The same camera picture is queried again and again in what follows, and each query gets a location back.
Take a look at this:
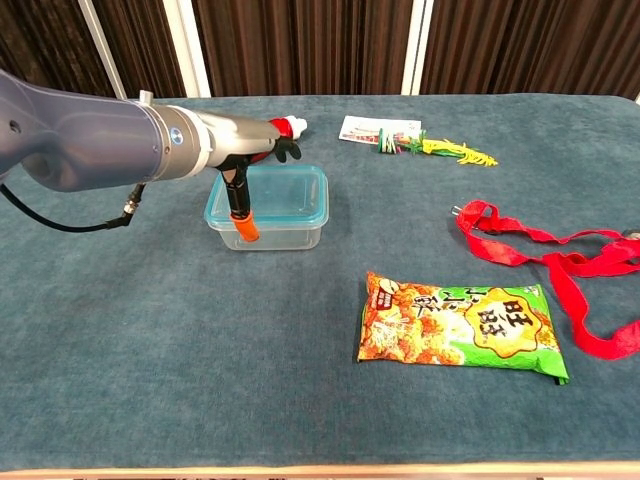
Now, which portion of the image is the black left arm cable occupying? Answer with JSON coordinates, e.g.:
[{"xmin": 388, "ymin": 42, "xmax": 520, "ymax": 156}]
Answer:
[{"xmin": 0, "ymin": 182, "xmax": 147, "ymax": 234}]

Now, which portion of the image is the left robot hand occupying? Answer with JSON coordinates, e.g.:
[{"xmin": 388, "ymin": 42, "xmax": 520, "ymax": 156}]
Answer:
[{"xmin": 207, "ymin": 113, "xmax": 303, "ymax": 245}]

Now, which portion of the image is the colourful clip bundle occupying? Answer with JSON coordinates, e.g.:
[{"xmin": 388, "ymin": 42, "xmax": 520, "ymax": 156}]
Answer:
[{"xmin": 375, "ymin": 127, "xmax": 427, "ymax": 156}]

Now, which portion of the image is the teal plastic container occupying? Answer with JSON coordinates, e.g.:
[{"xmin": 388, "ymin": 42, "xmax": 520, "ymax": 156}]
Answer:
[{"xmin": 203, "ymin": 164, "xmax": 330, "ymax": 231}]

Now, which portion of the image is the thin grey frame post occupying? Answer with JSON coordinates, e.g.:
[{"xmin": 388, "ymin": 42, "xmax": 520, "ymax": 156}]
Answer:
[{"xmin": 77, "ymin": 0, "xmax": 128, "ymax": 99}]

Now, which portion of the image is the red ketchup squeeze bottle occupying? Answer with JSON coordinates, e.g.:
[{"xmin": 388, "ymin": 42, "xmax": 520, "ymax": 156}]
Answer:
[{"xmin": 249, "ymin": 115, "xmax": 308, "ymax": 165}]

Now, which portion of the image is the red lanyard strap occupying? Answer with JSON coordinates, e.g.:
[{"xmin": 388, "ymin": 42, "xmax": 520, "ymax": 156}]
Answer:
[{"xmin": 452, "ymin": 199, "xmax": 640, "ymax": 361}]

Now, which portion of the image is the dark brown curtain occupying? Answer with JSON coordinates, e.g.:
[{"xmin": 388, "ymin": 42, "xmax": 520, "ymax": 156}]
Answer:
[
  {"xmin": 192, "ymin": 0, "xmax": 415, "ymax": 97},
  {"xmin": 0, "ymin": 0, "xmax": 117, "ymax": 100},
  {"xmin": 419, "ymin": 0, "xmax": 640, "ymax": 101},
  {"xmin": 92, "ymin": 0, "xmax": 187, "ymax": 99}
]

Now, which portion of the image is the white printed card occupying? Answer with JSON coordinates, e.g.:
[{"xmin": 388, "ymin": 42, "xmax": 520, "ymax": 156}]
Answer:
[{"xmin": 338, "ymin": 115, "xmax": 423, "ymax": 146}]

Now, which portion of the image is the yellow tassel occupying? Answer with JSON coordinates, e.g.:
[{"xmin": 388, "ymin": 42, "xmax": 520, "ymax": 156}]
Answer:
[{"xmin": 422, "ymin": 138, "xmax": 499, "ymax": 168}]

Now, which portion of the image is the clear plastic container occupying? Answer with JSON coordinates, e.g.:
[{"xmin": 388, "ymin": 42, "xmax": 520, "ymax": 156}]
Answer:
[{"xmin": 212, "ymin": 214, "xmax": 329, "ymax": 251}]

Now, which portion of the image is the teal table cloth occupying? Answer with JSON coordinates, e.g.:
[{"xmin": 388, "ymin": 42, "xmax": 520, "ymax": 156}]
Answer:
[{"xmin": 0, "ymin": 94, "xmax": 640, "ymax": 471}]

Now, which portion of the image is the green orange snack bag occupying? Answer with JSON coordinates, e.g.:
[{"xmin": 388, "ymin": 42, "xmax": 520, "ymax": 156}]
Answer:
[{"xmin": 356, "ymin": 271, "xmax": 571, "ymax": 387}]

